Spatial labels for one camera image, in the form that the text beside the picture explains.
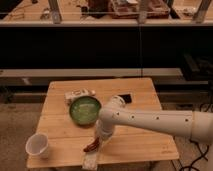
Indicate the black rectangular block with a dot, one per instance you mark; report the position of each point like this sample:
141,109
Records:
126,98

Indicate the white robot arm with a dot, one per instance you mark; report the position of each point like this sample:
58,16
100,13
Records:
195,125

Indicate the white sponge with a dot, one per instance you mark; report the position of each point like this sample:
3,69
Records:
90,161

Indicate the white tube package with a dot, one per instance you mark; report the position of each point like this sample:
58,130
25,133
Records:
71,96

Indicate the green bowl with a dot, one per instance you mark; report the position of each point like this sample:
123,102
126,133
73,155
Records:
84,110

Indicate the white paper cup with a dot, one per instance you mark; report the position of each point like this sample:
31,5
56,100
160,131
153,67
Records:
37,145

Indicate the wooden table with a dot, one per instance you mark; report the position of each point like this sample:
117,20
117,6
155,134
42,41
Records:
128,145

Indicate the metal shelf rack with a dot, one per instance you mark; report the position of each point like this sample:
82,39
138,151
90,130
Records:
110,13

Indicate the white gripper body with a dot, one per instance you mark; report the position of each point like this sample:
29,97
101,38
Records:
103,130

